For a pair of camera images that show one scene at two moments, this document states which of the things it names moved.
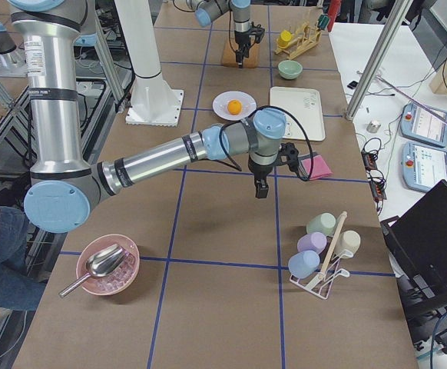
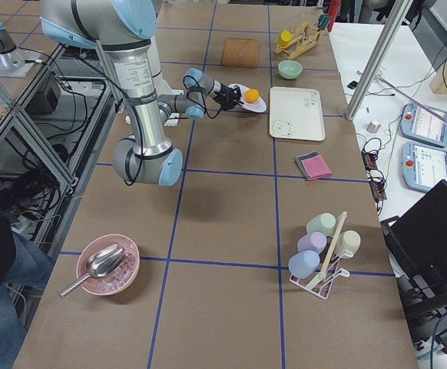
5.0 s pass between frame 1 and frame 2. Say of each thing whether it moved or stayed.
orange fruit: moved
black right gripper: moved
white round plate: moved
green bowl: stayed
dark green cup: stayed
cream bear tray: stayed
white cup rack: stayed
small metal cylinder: stayed
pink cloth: stayed
